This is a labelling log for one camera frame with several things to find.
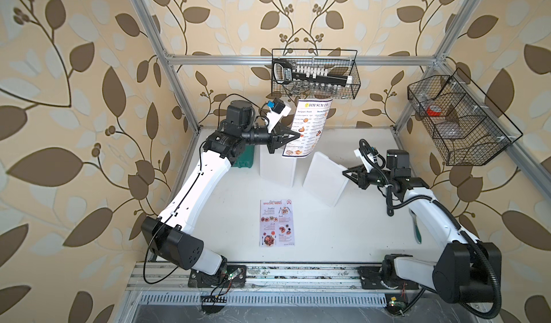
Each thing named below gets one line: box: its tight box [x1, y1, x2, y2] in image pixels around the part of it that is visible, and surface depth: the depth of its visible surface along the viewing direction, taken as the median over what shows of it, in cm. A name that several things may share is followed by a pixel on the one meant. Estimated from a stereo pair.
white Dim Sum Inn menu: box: [281, 99, 333, 158], surface depth 65 cm
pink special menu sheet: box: [258, 198, 295, 247], surface depth 89 cm
